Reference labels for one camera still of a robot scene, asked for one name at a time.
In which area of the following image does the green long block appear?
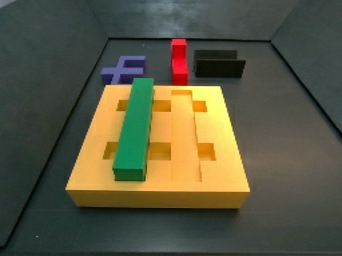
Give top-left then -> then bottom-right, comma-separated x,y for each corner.
113,78 -> 154,181

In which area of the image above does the yellow slotted board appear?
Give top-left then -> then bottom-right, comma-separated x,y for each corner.
66,85 -> 250,209

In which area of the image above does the red notched block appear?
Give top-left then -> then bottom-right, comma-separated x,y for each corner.
171,38 -> 189,85

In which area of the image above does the purple cross-shaped block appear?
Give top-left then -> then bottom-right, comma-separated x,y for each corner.
101,55 -> 146,85

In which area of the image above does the black notched block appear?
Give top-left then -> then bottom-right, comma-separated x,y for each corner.
194,50 -> 246,78

